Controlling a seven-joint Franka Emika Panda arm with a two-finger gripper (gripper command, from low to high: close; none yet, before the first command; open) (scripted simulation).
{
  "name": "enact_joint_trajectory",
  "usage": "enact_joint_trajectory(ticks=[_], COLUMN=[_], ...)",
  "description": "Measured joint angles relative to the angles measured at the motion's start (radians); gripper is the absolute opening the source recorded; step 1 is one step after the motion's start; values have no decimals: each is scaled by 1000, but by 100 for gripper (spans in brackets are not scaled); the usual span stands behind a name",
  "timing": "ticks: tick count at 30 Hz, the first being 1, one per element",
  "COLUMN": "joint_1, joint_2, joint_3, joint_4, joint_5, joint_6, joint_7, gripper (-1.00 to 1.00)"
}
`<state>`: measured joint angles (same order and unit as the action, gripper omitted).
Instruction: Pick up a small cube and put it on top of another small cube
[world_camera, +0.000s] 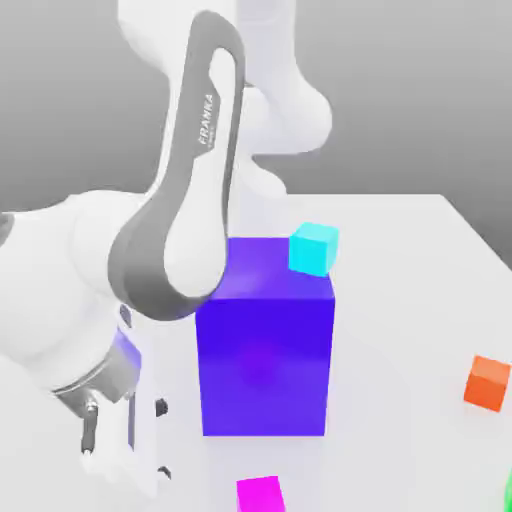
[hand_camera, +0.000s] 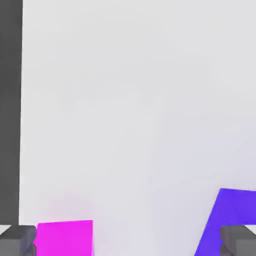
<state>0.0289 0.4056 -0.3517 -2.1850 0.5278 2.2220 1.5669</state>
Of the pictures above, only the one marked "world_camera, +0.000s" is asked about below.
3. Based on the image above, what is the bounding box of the small orange cube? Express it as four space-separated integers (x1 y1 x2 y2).
462 354 512 414

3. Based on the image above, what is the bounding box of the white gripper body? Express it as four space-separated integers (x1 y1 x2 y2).
80 319 160 504

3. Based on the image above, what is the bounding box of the small magenta cube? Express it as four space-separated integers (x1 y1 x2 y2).
235 474 287 512

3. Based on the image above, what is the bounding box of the small cyan cube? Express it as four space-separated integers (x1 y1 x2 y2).
287 221 341 278

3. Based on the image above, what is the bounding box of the large purple box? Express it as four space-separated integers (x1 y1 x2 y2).
194 236 336 438

